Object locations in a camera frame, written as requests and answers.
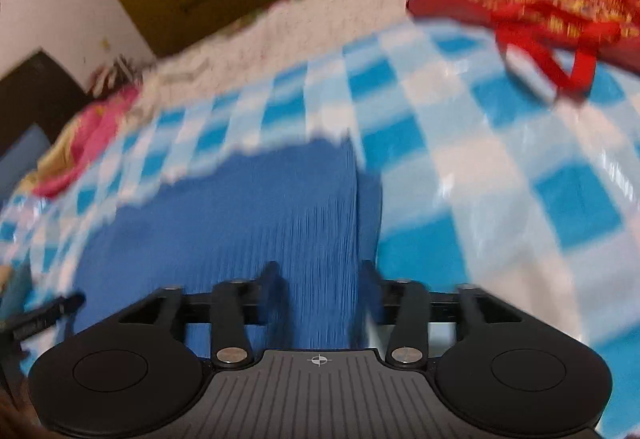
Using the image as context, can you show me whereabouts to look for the blue pillow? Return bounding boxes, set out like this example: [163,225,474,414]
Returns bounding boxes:
[0,124,54,172]

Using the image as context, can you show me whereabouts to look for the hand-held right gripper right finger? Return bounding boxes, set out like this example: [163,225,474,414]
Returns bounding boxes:
[360,260,526,367]

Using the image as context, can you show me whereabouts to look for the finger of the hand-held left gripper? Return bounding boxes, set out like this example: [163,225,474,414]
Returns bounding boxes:
[0,291,85,360]

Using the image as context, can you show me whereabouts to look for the zebra striped cloth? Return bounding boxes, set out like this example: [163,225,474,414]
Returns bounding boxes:
[90,56,151,97]

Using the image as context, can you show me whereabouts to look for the dark wooden headboard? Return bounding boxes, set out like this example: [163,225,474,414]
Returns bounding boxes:
[0,48,92,155]

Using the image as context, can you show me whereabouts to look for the pink floral quilt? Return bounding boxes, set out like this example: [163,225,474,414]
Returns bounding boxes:
[20,86,146,200]

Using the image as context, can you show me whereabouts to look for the blue knit sweater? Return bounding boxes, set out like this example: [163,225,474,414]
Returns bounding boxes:
[67,136,386,360]

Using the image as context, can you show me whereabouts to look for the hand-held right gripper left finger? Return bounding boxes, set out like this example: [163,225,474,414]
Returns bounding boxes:
[117,261,288,367]

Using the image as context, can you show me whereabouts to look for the blue white checked plastic sheet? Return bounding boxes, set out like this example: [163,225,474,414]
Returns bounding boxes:
[0,16,640,439]

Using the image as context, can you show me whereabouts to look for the floral bed sheet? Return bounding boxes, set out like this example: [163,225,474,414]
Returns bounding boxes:
[132,0,483,120]

